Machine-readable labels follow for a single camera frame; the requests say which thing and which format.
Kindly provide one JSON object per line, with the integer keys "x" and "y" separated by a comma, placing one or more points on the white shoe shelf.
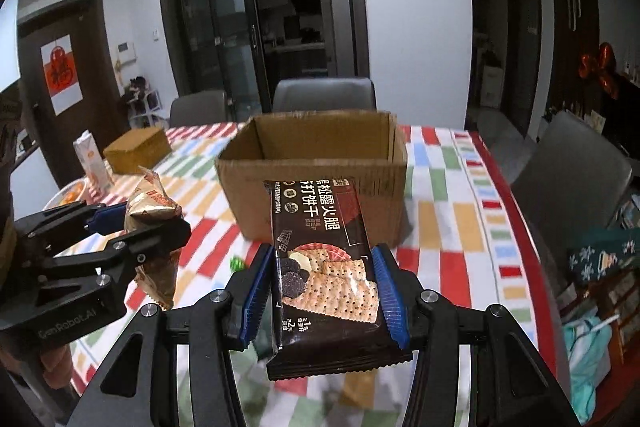
{"x": 142, "y": 107}

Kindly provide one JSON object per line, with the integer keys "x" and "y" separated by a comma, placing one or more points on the dark brown cracker packet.
{"x": 320, "y": 227}

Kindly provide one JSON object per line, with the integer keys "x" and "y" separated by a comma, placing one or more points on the pile of oranges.
{"x": 75, "y": 196}

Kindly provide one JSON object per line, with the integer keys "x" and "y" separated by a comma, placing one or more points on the woven wicker box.
{"x": 135, "y": 152}

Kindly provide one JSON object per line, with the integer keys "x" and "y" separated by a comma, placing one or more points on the grey leather dining chair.
{"x": 570, "y": 167}

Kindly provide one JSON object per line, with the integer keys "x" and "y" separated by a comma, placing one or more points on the dark hallway door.
{"x": 522, "y": 47}

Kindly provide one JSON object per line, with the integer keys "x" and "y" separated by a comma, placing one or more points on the wide grey dining chair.
{"x": 325, "y": 94}

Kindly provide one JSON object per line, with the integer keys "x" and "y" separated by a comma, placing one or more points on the colourful chequered tablecloth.
{"x": 450, "y": 257}

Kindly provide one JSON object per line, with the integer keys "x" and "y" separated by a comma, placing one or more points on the small green wrapper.
{"x": 236, "y": 263}

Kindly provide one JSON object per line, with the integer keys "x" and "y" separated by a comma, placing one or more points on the white intercom panel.
{"x": 126, "y": 53}

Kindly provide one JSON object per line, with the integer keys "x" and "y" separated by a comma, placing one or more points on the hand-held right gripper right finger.
{"x": 392, "y": 307}

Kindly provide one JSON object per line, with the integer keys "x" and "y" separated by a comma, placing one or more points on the small grey dining chair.
{"x": 197, "y": 109}

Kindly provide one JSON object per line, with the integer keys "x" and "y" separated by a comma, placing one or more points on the dark tall cabinet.
{"x": 570, "y": 32}

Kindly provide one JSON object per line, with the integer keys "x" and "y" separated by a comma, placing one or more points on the teal plastic bag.
{"x": 587, "y": 357}

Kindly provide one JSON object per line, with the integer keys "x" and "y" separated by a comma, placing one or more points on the red foil balloons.
{"x": 597, "y": 67}

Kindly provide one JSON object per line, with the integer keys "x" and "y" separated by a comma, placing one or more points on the red and white wall poster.
{"x": 61, "y": 74}

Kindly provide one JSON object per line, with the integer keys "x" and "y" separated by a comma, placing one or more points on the white drink carton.
{"x": 92, "y": 162}

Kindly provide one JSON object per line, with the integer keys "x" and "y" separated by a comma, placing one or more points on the gold snack packet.
{"x": 150, "y": 207}

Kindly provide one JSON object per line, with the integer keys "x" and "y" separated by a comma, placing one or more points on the green printed box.
{"x": 600, "y": 257}

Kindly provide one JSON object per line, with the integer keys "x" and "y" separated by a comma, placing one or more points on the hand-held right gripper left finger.
{"x": 255, "y": 302}

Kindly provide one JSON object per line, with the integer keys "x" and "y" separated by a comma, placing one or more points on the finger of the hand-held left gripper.
{"x": 106, "y": 217}
{"x": 150, "y": 241}

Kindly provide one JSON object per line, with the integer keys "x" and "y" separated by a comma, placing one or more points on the dark brown wooden door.
{"x": 95, "y": 107}

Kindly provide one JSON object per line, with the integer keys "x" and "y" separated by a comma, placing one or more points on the brown cardboard box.
{"x": 240, "y": 192}

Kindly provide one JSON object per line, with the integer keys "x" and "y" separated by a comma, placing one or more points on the dark framed sliding glass door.
{"x": 210, "y": 32}

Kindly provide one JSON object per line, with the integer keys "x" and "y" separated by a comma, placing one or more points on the white plastic fruit basket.
{"x": 55, "y": 202}

